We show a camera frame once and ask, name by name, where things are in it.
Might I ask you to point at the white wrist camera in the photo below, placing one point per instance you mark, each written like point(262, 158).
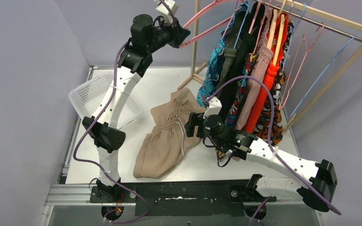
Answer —
point(166, 8)
point(213, 108)

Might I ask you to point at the olive green shorts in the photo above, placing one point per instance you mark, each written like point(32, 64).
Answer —
point(231, 42)

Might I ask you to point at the empty pink wire hanger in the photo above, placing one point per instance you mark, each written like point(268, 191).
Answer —
point(302, 43)

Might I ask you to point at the black orange patterned shorts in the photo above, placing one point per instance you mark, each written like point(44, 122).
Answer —
point(270, 119)

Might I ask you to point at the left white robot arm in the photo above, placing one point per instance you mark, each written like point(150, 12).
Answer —
point(131, 62)

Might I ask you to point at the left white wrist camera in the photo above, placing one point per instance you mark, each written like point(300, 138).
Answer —
point(166, 8)

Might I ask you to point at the beige shorts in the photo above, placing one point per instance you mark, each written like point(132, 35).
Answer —
point(167, 144)

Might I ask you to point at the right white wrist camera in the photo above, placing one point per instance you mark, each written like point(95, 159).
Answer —
point(213, 108)

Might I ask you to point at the orange red shorts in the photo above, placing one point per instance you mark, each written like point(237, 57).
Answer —
point(274, 42)

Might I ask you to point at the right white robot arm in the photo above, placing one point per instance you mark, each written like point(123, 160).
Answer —
point(312, 182)

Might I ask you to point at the turquoise shark print shorts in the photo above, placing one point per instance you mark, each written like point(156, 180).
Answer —
point(208, 87)

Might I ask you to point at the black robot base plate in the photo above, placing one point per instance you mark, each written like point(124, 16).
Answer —
point(194, 198)

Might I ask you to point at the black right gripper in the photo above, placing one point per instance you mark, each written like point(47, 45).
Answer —
point(195, 119)

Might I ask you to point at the pink plastic hanger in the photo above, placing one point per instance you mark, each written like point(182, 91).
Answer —
point(210, 23)

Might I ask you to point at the white perforated plastic basket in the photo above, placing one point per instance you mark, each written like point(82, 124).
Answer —
point(89, 99)

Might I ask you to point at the empty blue wire hanger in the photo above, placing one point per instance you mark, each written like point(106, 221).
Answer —
point(320, 75)

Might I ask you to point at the metal clothes rail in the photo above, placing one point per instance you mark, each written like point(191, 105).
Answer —
point(329, 28)

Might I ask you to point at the dusty pink shorts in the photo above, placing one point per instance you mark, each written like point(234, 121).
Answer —
point(265, 54)

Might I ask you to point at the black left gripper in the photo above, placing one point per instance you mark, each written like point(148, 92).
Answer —
point(177, 34)

